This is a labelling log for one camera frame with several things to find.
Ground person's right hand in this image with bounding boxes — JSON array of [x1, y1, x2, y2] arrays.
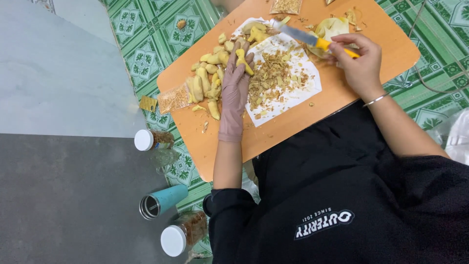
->
[[328, 33, 384, 100]]

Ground person's left hand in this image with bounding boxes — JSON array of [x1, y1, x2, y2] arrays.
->
[[221, 41, 255, 110]]

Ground peeled yellow ginger piece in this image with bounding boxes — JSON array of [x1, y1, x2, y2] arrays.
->
[[235, 48, 254, 76]]

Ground yellow-handled knife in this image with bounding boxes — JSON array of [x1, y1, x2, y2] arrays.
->
[[271, 19, 361, 59]]

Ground pile of peeled ginger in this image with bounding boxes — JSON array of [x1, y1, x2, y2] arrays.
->
[[185, 32, 236, 121]]

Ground heap of ginger peelings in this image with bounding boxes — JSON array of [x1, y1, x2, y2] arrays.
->
[[248, 43, 312, 119]]

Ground orange wooden board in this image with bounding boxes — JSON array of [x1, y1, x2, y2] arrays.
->
[[157, 0, 421, 183]]

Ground crumpled yellowish plastic bag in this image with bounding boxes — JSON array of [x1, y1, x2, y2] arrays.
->
[[307, 16, 361, 59]]

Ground ginger skin scraps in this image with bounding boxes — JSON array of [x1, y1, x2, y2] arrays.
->
[[344, 7, 363, 32]]

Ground large knobbly ginger root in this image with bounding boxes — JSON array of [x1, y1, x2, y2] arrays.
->
[[242, 21, 272, 45]]

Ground white paper sheet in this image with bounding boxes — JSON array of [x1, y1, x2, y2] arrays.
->
[[231, 17, 323, 128]]

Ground clear bag of dried flakes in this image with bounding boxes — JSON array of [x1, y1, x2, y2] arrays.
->
[[158, 84, 191, 114], [269, 0, 303, 15]]

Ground gold blister pack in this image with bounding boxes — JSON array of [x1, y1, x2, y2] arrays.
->
[[139, 96, 158, 113]]

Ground small white-lidded jar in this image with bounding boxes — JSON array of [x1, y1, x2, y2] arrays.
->
[[134, 129, 175, 152]]

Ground clear empty bottle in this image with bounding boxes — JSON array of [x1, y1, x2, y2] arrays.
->
[[150, 148, 182, 175]]

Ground green patterned floor mat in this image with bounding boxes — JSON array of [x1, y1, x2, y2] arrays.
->
[[99, 0, 469, 258]]

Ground white translucent plastic bag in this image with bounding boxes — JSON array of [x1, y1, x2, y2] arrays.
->
[[427, 108, 469, 165]]

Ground teal steel tumbler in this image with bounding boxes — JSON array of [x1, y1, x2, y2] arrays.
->
[[139, 184, 189, 220]]

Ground black printed sweatshirt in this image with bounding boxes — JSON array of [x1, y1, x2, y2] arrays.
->
[[203, 99, 469, 264]]

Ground large white-lidded jar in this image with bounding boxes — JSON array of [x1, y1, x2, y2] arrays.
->
[[160, 211, 209, 257]]

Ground silver bracelet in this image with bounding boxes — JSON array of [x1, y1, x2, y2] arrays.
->
[[363, 92, 390, 108]]

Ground thin grey cable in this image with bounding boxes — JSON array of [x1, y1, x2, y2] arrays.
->
[[408, 0, 469, 94]]

